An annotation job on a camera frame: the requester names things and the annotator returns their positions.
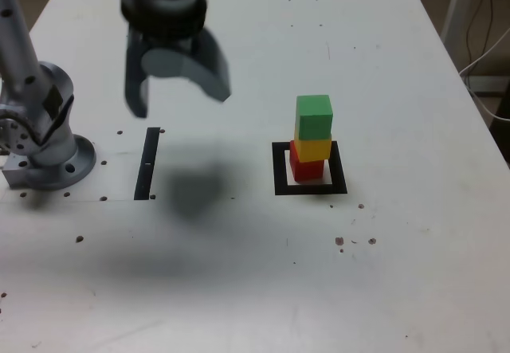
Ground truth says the white cable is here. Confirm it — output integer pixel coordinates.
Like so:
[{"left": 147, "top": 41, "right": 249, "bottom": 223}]
[{"left": 460, "top": 28, "right": 510, "bottom": 122}]

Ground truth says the black tape square outline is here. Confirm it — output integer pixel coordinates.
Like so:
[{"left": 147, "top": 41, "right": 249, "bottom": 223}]
[{"left": 271, "top": 140, "right": 348, "bottom": 197}]

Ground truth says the green cube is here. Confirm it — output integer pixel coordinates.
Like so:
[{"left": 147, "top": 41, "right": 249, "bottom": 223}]
[{"left": 295, "top": 94, "right": 334, "bottom": 141}]

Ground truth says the yellow cube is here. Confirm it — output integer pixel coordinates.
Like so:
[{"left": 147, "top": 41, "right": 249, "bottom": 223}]
[{"left": 293, "top": 127, "right": 333, "bottom": 164}]

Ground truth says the white metal frame leg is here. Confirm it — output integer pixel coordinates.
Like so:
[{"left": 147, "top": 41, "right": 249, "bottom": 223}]
[{"left": 440, "top": 0, "right": 485, "bottom": 65}]

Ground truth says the red cube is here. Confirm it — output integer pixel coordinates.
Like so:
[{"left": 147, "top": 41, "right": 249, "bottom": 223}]
[{"left": 288, "top": 139, "right": 326, "bottom": 182}]

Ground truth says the black tape strip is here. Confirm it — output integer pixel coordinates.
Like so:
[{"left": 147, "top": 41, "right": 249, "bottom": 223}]
[{"left": 133, "top": 127, "right": 161, "bottom": 202}]

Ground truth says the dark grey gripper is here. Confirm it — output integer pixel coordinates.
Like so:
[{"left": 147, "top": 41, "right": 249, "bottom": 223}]
[{"left": 124, "top": 28, "right": 233, "bottom": 120}]

